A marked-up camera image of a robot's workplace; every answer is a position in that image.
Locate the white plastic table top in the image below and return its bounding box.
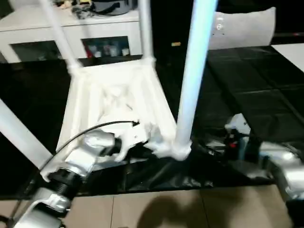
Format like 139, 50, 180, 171
40, 58, 194, 183

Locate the white plastic table leg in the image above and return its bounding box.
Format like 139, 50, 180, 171
38, 0, 84, 75
173, 0, 219, 152
138, 0, 156, 65
0, 99, 54, 171

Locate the white flat board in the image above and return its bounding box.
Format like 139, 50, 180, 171
272, 43, 304, 72

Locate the grey pillow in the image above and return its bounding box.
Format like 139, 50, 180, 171
209, 7, 277, 50

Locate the black cabinet with yellow label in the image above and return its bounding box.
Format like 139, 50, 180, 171
142, 0, 200, 60

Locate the white sideboard cabinet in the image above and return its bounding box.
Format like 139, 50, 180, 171
0, 4, 144, 63

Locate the colourful clutter bundle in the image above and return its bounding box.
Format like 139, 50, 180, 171
55, 0, 95, 19

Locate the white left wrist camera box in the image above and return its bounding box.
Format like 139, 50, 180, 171
114, 123, 152, 161

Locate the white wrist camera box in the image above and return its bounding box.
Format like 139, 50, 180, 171
224, 114, 251, 137
114, 123, 152, 161

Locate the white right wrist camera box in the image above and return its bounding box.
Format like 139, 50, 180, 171
224, 114, 251, 137

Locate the grey bag with black strap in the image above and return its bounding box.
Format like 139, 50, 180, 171
93, 0, 139, 16

